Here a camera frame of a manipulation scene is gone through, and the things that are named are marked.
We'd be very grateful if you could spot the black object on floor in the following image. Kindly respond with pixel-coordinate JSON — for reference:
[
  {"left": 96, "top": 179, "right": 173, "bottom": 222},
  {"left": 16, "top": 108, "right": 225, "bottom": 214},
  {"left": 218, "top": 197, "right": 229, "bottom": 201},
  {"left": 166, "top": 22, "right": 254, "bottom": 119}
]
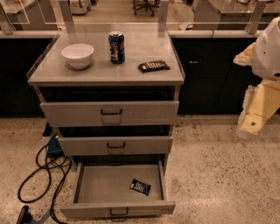
[{"left": 17, "top": 206, "right": 32, "bottom": 224}]

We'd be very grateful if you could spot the grey drawer cabinet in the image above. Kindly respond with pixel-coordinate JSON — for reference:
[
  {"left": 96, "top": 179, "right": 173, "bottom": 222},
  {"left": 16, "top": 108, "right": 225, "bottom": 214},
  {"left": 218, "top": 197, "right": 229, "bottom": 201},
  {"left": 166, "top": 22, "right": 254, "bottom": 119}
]
[{"left": 28, "top": 24, "right": 185, "bottom": 169}]

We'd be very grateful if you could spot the dark counter cabinet left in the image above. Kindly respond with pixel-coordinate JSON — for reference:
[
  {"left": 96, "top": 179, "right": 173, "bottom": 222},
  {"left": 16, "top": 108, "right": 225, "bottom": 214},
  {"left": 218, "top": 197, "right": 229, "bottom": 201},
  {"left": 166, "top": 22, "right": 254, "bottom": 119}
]
[{"left": 0, "top": 37, "right": 53, "bottom": 117}]

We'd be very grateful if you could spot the background desk left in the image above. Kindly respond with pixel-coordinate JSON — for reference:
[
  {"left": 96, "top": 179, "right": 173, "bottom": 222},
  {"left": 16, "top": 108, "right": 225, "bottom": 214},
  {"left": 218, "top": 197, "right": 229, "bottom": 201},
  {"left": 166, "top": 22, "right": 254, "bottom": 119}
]
[{"left": 0, "top": 0, "right": 58, "bottom": 31}]

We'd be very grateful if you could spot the black floor cable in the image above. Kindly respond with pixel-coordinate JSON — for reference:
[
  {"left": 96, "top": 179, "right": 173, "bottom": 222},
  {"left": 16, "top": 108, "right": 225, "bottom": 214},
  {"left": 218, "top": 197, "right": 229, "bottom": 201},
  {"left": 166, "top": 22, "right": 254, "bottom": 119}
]
[{"left": 17, "top": 143, "right": 74, "bottom": 224}]

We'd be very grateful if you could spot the white appliance in background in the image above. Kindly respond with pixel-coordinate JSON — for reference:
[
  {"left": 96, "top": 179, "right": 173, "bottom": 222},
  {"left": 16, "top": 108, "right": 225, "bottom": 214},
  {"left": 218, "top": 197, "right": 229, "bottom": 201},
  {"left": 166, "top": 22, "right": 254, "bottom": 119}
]
[{"left": 69, "top": 0, "right": 91, "bottom": 15}]

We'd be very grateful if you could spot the blue pepsi can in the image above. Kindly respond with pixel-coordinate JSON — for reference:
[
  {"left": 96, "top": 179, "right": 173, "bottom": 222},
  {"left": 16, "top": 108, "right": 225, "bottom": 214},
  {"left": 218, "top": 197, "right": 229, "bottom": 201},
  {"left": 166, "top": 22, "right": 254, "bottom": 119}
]
[{"left": 108, "top": 31, "right": 125, "bottom": 64}]

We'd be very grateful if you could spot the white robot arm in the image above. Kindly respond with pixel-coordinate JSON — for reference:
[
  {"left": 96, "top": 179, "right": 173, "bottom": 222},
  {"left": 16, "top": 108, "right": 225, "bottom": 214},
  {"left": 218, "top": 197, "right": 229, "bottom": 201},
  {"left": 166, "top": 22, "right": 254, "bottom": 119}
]
[{"left": 234, "top": 17, "right": 280, "bottom": 138}]

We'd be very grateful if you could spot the background desk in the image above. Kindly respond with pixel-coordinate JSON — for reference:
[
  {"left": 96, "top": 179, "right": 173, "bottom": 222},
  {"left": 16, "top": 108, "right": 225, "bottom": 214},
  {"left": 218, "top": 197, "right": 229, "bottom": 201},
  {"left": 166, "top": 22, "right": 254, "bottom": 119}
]
[
  {"left": 193, "top": 0, "right": 280, "bottom": 31},
  {"left": 0, "top": 0, "right": 58, "bottom": 31}
]

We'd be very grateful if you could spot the grey middle drawer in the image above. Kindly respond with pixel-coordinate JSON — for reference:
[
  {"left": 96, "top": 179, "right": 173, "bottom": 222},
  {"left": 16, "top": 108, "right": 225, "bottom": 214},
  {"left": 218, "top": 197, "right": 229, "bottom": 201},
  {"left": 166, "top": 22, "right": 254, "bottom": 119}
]
[{"left": 59, "top": 136, "right": 172, "bottom": 156}]

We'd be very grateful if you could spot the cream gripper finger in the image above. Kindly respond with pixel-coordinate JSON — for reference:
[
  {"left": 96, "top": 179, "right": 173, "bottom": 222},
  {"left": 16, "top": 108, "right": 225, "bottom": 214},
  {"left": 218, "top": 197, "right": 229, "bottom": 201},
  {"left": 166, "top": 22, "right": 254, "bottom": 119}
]
[
  {"left": 236, "top": 113, "right": 266, "bottom": 139},
  {"left": 233, "top": 43, "right": 255, "bottom": 66}
]

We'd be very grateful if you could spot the white ceramic bowl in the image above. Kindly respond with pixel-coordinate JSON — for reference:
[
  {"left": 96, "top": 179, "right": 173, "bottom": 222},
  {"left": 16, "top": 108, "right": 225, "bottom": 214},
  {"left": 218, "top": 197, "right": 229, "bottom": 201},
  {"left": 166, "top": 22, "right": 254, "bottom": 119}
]
[{"left": 61, "top": 44, "right": 95, "bottom": 70}]

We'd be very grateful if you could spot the grey top drawer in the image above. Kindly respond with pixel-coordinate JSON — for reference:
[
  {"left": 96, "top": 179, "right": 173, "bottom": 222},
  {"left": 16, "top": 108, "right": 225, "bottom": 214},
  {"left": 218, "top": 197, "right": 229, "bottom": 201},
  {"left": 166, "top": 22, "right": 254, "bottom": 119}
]
[{"left": 40, "top": 101, "right": 179, "bottom": 127}]

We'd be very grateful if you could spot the dark counter cabinet right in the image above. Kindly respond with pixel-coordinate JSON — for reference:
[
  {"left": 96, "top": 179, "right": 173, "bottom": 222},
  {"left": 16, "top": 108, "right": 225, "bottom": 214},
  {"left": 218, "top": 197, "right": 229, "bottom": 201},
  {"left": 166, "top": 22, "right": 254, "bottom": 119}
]
[{"left": 171, "top": 37, "right": 261, "bottom": 114}]

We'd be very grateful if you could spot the dark counter cabinet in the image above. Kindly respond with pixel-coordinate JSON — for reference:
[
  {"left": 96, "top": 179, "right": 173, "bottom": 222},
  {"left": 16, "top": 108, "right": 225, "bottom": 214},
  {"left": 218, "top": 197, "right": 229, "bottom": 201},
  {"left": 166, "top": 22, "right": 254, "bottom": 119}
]
[
  {"left": 171, "top": 37, "right": 261, "bottom": 114},
  {"left": 0, "top": 37, "right": 53, "bottom": 117}
]

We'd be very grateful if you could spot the grey drawer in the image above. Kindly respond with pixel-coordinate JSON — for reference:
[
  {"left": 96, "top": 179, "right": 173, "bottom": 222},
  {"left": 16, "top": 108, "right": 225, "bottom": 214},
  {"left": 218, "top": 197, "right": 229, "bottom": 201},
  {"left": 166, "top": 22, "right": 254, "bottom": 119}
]
[
  {"left": 60, "top": 161, "right": 175, "bottom": 220},
  {"left": 59, "top": 136, "right": 172, "bottom": 156},
  {"left": 40, "top": 101, "right": 179, "bottom": 127}
]

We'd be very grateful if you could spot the black office chair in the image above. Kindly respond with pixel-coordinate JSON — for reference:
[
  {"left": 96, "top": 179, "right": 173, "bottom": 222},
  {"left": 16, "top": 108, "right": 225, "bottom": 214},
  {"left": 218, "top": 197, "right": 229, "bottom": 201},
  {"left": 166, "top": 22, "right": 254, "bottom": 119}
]
[{"left": 133, "top": 0, "right": 160, "bottom": 16}]

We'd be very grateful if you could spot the background desk right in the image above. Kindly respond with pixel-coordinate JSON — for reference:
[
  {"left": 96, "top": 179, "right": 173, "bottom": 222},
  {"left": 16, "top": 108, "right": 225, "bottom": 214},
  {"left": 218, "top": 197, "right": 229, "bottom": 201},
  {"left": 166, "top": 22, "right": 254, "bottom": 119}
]
[{"left": 193, "top": 0, "right": 280, "bottom": 31}]

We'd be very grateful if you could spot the blue power box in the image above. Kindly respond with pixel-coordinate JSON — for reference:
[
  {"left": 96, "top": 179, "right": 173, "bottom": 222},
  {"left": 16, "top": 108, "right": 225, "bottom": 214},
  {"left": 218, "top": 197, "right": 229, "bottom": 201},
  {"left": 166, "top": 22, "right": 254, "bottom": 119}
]
[{"left": 47, "top": 137, "right": 63, "bottom": 157}]

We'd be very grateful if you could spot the grey bottom drawer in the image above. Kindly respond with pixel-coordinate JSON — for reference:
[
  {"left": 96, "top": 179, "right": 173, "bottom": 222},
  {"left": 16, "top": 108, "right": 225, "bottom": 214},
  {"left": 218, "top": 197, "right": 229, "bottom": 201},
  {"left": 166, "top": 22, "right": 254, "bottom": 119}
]
[{"left": 60, "top": 161, "right": 175, "bottom": 220}]

